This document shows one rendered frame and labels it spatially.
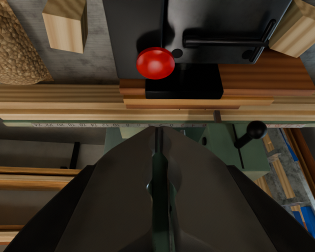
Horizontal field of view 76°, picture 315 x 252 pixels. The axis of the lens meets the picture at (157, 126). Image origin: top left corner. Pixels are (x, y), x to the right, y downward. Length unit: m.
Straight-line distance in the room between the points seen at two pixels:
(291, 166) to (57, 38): 1.15
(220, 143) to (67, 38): 0.22
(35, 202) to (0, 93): 2.39
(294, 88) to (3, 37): 0.36
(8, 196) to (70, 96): 2.56
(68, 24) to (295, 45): 0.26
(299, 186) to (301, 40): 0.98
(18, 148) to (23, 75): 2.72
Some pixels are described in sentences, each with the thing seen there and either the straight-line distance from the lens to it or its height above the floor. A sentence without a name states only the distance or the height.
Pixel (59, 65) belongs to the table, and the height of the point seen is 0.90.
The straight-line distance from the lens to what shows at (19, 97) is 0.41.
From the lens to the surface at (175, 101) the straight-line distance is 0.31.
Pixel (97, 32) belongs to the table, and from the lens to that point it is 0.30.
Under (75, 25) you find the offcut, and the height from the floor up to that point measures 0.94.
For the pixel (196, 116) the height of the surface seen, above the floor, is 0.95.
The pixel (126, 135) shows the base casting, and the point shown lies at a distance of 0.75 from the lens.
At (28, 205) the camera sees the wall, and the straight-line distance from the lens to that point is 2.79.
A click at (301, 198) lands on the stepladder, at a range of 1.23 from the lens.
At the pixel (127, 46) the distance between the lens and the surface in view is 0.17.
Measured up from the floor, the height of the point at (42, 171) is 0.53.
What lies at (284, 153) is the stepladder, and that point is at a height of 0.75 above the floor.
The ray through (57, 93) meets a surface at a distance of 0.38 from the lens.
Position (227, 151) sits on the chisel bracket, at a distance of 0.27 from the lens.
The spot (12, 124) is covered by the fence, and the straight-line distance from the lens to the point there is 0.44.
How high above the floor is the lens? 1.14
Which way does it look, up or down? 30 degrees down
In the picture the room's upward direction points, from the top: 179 degrees clockwise
